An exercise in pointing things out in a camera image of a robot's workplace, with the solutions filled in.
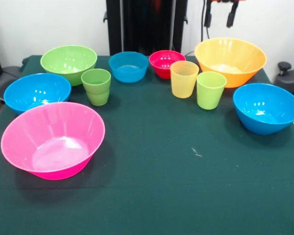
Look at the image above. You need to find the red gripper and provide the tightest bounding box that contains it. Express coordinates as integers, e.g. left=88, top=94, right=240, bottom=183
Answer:
left=204, top=0, right=240, bottom=28

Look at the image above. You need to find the stepped green plastic cup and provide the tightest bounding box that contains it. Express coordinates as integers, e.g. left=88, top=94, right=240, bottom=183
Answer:
left=80, top=68, right=112, bottom=106

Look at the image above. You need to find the pink plastic bowl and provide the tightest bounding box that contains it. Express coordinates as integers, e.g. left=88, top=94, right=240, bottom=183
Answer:
left=0, top=102, right=106, bottom=181

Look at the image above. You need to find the orange plastic bowl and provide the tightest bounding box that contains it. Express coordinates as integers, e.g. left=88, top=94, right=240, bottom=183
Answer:
left=194, top=37, right=268, bottom=89

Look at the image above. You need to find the yellow plastic cup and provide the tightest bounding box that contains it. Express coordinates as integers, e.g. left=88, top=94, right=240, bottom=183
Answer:
left=170, top=60, right=200, bottom=99

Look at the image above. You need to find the red plastic bowl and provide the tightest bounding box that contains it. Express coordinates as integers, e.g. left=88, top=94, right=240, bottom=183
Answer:
left=148, top=50, right=187, bottom=80

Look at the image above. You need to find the light green plastic cup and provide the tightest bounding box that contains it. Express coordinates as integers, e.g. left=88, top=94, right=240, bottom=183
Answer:
left=196, top=71, right=227, bottom=110

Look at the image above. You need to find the black knob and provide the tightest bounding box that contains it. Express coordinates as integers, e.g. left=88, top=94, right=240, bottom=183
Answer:
left=278, top=61, right=292, bottom=76

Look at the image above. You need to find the small blue plastic bowl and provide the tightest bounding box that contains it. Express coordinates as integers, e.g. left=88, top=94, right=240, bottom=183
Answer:
left=108, top=51, right=149, bottom=83

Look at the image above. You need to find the large blue plastic bowl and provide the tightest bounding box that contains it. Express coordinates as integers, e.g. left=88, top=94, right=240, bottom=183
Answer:
left=233, top=83, right=294, bottom=136
left=3, top=72, right=72, bottom=115

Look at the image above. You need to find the green plastic bowl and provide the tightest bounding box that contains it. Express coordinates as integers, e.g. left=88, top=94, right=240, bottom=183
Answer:
left=40, top=45, right=98, bottom=87

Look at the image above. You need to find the dark green table cloth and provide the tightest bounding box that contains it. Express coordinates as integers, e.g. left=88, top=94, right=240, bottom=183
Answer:
left=0, top=55, right=294, bottom=235

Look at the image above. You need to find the black hanging cable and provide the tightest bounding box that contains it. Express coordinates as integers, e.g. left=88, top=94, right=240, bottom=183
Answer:
left=200, top=0, right=211, bottom=43

